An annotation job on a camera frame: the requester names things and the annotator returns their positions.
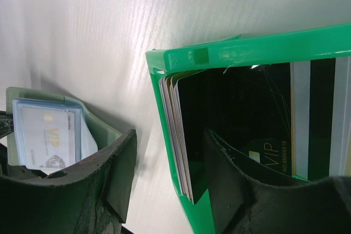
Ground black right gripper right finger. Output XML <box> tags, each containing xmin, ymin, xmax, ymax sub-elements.
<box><xmin>203</xmin><ymin>130</ymin><xmax>350</xmax><ymax>233</ymax></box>

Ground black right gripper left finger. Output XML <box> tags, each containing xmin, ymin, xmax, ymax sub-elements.
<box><xmin>1</xmin><ymin>130</ymin><xmax>137</xmax><ymax>233</ymax></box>

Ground sage green leather card holder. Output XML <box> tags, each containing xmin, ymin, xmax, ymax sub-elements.
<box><xmin>6</xmin><ymin>87</ymin><xmax>122</xmax><ymax>173</ymax></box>

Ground silver VIP card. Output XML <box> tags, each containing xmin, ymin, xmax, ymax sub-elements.
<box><xmin>20</xmin><ymin>106</ymin><xmax>76</xmax><ymax>171</ymax></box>

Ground black VIP card gold print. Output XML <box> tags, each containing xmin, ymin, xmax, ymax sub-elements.
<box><xmin>205</xmin><ymin>63</ymin><xmax>292</xmax><ymax>176</ymax></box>

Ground green plastic card bin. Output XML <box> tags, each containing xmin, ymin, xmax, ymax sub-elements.
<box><xmin>146</xmin><ymin>24</ymin><xmax>350</xmax><ymax>233</ymax></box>

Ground stack of cards in bin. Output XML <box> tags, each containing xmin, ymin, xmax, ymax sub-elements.
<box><xmin>159</xmin><ymin>57</ymin><xmax>350</xmax><ymax>202</ymax></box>

